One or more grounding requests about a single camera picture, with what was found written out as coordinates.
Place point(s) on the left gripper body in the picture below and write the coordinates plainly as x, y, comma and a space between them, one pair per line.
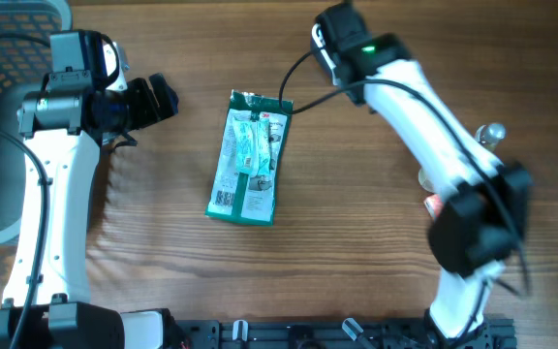
139, 106

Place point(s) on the teal toothbrush package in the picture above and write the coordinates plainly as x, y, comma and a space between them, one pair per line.
253, 153

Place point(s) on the green 3M gloves package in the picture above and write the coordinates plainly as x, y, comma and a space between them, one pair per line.
242, 198

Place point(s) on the Knorr jar green lid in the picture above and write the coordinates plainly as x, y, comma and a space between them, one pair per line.
425, 182

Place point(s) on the pink Kleenex tissue pack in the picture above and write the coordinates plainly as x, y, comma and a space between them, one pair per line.
434, 205

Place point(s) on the yellow oil bottle silver cap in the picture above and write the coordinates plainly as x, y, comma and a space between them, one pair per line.
490, 135

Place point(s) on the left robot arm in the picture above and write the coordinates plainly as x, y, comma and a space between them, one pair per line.
61, 129

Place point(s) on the white barcode scanner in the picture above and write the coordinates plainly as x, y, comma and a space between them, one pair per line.
318, 46

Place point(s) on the grey plastic mesh basket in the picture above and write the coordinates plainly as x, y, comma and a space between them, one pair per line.
25, 27

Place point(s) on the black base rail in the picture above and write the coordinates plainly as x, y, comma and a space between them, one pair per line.
391, 333

